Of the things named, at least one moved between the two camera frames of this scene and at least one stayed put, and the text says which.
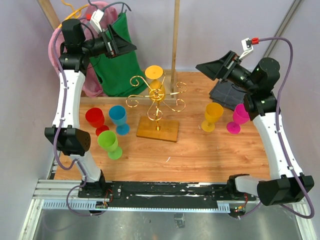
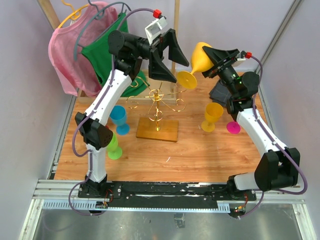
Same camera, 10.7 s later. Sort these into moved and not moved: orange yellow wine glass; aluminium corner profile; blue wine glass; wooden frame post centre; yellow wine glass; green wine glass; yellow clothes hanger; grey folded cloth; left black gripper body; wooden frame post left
Moved: left black gripper body; orange yellow wine glass
Not moved: grey folded cloth; green wine glass; wooden frame post centre; aluminium corner profile; yellow wine glass; wooden frame post left; yellow clothes hanger; blue wine glass
